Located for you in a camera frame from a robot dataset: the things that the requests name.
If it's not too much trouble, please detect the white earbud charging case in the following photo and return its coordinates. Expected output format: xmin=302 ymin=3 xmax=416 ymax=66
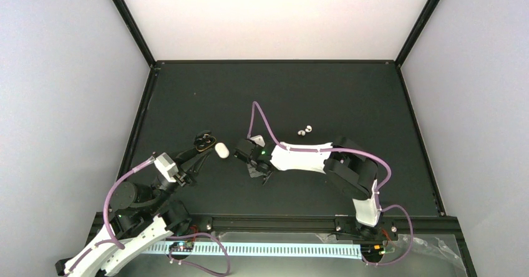
xmin=215 ymin=142 xmax=230 ymax=159

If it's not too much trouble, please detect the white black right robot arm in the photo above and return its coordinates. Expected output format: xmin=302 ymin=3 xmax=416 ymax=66
xmin=233 ymin=135 xmax=381 ymax=240

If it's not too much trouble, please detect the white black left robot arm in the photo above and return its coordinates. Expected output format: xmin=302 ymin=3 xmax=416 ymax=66
xmin=55 ymin=147 xmax=212 ymax=276

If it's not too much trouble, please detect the clear plastic sheet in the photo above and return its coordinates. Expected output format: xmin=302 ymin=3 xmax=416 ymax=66
xmin=309 ymin=234 xmax=468 ymax=276

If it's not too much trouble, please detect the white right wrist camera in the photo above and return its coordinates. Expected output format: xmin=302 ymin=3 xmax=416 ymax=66
xmin=250 ymin=135 xmax=266 ymax=147

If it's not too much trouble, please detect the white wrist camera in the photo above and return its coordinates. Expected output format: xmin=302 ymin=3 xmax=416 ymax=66
xmin=250 ymin=135 xmax=266 ymax=147
xmin=153 ymin=153 xmax=178 ymax=183

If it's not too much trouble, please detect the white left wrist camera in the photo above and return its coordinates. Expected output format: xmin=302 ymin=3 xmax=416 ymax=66
xmin=153 ymin=153 xmax=178 ymax=183

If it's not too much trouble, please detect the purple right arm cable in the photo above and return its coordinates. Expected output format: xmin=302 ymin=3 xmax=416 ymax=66
xmin=246 ymin=100 xmax=414 ymax=266

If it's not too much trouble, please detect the black front mounting rail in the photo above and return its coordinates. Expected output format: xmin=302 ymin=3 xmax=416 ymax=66
xmin=190 ymin=214 xmax=464 ymax=244

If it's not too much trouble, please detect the white slotted cable duct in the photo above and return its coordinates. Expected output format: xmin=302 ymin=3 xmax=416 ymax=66
xmin=144 ymin=241 xmax=362 ymax=260

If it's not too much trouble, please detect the black left rear frame post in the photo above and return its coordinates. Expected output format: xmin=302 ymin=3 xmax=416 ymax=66
xmin=112 ymin=0 xmax=156 ymax=67

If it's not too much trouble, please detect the black frame post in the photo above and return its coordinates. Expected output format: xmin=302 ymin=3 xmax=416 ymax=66
xmin=112 ymin=0 xmax=156 ymax=67
xmin=395 ymin=0 xmax=441 ymax=68

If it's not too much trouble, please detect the black right rear frame post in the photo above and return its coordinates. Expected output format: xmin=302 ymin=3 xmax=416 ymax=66
xmin=395 ymin=0 xmax=441 ymax=68

